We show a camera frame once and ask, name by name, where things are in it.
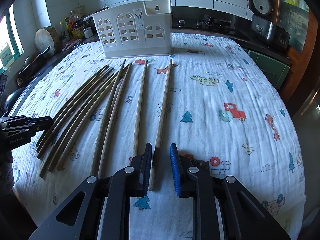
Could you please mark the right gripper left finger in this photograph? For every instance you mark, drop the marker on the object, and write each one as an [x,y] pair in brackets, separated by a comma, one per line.
[145,168]

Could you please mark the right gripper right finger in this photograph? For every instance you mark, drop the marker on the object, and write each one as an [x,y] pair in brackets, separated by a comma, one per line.
[177,169]

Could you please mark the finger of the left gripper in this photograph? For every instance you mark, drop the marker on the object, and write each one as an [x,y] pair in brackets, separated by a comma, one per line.
[43,123]

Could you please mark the light wooden chopstick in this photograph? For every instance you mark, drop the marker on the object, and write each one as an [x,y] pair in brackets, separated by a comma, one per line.
[156,153]
[139,109]

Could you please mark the dark wooden chopstick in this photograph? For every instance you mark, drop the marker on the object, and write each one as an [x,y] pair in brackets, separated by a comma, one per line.
[56,139]
[90,128]
[69,121]
[67,105]
[82,127]
[70,111]

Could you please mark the printed white cotton cloth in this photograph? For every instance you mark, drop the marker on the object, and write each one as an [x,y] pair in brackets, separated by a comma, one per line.
[210,99]

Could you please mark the steel bowl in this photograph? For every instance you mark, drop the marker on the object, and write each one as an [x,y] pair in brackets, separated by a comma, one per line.
[32,65]

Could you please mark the pink rag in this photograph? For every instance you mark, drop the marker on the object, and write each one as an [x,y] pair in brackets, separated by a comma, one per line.
[70,44]

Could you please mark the round wooden cutting board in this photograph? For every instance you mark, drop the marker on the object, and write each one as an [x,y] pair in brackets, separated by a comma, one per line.
[48,37]

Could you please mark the white small jar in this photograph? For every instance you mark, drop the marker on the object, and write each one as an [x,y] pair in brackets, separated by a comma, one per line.
[88,32]

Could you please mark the soy sauce bottle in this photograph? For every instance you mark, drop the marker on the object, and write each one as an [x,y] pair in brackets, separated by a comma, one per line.
[76,24]

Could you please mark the white utensil holder caddy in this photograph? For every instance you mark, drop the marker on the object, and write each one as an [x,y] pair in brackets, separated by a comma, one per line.
[135,29]

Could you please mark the black gas stove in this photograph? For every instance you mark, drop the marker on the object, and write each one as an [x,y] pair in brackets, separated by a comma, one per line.
[207,23]

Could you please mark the black rice cooker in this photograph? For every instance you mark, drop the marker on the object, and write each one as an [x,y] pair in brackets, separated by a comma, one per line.
[272,34]

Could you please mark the wooden glass cabinet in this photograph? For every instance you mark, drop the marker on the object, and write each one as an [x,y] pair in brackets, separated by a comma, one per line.
[298,20]

